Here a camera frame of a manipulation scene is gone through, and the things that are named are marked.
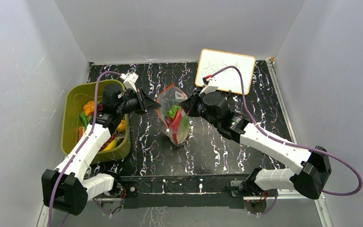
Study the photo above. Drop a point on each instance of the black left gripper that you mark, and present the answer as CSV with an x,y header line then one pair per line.
x,y
145,104

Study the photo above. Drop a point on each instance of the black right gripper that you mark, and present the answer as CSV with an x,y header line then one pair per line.
x,y
195,104

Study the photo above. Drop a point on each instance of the dark red plum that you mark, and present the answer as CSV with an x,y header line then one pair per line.
x,y
168,120

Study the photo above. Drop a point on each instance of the clear zip top bag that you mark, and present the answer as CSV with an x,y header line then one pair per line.
x,y
171,96

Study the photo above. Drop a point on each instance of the green lettuce head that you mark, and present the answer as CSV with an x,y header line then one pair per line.
x,y
183,130

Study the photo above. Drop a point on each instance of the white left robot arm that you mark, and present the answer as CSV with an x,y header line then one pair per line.
x,y
81,156

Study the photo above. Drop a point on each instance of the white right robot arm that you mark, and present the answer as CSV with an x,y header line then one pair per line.
x,y
305,172

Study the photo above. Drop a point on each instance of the orange tangerine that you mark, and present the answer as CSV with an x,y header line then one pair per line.
x,y
121,128

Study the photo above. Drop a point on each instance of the red grape bunch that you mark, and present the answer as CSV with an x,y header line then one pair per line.
x,y
113,137

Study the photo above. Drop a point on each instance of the yellow banana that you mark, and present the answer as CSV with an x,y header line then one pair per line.
x,y
112,145

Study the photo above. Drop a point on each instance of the orange bumpy fruit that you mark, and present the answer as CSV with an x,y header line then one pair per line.
x,y
89,108

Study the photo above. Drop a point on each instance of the dark green cucumber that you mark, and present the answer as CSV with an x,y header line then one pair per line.
x,y
84,119

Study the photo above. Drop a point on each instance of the watermelon slice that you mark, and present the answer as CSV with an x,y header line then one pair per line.
x,y
81,131

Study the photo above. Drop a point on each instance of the olive green plastic basket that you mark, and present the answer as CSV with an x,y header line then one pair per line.
x,y
75,100

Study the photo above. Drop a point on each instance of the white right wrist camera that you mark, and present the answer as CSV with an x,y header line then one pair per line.
x,y
210,85

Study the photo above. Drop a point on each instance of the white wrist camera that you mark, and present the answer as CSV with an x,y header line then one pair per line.
x,y
210,85
129,80

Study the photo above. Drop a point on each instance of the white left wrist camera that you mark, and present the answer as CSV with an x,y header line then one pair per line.
x,y
129,80

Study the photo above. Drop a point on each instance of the white board orange frame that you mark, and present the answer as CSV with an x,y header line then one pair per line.
x,y
212,61

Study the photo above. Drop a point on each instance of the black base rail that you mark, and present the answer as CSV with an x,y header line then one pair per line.
x,y
178,191

